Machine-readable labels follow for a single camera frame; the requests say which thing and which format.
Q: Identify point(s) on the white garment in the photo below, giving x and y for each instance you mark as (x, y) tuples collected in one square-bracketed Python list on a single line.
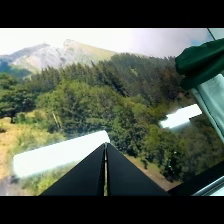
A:
[(213, 100)]

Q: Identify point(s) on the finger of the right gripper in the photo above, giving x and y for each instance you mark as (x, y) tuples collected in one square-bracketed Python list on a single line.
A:
[(128, 178), (83, 176)]

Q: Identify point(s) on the silver frame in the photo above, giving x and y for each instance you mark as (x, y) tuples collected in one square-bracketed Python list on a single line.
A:
[(215, 188)]

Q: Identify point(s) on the green T-shirt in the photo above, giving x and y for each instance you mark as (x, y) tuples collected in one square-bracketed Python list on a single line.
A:
[(200, 61)]

